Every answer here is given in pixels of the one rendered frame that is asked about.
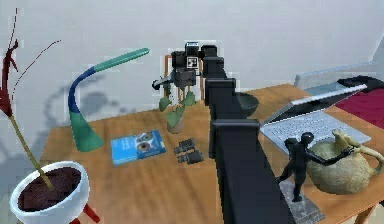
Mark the dark green bowl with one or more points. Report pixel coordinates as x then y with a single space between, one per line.
248 103

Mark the black pillow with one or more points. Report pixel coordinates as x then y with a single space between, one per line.
363 81

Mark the red plant in white pot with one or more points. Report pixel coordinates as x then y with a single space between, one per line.
50 196

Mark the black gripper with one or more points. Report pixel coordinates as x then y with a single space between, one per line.
184 77

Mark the green plant in small pot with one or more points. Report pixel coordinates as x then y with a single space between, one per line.
175 116

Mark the brown wooden table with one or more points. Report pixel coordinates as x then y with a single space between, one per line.
150 190

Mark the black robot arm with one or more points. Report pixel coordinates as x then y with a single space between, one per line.
240 156

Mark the bed with red blanket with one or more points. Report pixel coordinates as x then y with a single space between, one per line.
363 106

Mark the blue book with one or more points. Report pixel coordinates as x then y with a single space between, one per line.
136 146

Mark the black figure statue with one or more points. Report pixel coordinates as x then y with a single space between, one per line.
298 160

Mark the teal and blue desk lamp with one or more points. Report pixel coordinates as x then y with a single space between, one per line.
83 133

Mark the silver open laptop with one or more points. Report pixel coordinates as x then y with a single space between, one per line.
310 125

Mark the black binoculars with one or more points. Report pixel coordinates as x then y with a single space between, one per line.
190 155

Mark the beige clay jug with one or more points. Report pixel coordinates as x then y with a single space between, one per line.
340 173

